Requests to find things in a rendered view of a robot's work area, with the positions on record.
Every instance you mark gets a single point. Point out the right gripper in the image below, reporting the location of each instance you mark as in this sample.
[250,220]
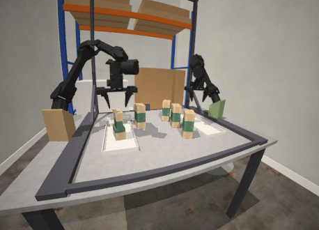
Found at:
[116,83]

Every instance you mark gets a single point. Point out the white long shallow tray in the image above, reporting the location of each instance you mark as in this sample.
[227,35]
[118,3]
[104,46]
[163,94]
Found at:
[120,146]
[205,128]

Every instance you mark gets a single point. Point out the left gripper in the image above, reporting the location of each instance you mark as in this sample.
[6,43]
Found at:
[199,84]

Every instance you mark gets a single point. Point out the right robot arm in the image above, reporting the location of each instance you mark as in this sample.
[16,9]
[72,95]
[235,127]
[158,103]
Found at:
[66,89]

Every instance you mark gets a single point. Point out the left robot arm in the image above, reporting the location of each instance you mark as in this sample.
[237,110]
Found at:
[197,65]

